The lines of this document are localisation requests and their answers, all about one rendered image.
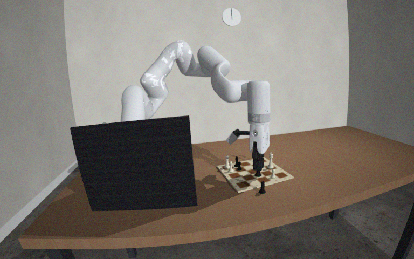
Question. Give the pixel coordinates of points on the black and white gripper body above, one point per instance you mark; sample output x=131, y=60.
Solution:
x=259, y=132

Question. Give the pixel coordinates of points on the brown and cream chessboard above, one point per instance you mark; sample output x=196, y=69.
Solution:
x=244, y=179

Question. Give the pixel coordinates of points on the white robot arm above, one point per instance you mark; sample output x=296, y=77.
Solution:
x=136, y=105

